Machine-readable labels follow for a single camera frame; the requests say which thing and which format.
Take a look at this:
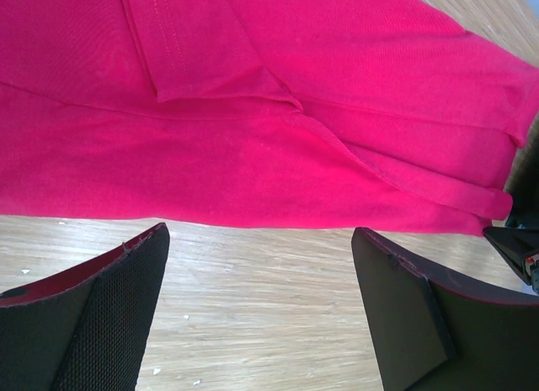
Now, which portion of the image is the red t shirt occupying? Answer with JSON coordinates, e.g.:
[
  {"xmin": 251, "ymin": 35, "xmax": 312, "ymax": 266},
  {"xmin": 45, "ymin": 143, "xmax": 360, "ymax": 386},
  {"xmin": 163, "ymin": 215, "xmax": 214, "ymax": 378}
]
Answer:
[{"xmin": 1, "ymin": 0, "xmax": 538, "ymax": 235}]

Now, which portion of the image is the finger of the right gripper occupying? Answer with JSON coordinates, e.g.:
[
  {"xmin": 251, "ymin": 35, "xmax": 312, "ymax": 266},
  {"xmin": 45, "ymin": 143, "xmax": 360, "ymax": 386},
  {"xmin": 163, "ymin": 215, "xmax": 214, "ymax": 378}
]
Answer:
[{"xmin": 483, "ymin": 222, "xmax": 538, "ymax": 295}]

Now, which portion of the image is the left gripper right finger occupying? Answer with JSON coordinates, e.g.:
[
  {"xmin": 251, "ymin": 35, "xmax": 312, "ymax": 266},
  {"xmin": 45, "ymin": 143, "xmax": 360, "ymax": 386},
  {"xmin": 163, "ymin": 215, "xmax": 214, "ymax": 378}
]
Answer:
[{"xmin": 351, "ymin": 228, "xmax": 538, "ymax": 390}]

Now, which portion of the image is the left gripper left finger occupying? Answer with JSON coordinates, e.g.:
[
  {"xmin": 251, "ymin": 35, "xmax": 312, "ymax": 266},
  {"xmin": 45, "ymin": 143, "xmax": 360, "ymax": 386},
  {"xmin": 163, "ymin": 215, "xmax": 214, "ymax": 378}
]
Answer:
[{"xmin": 1, "ymin": 223, "xmax": 170, "ymax": 390}]

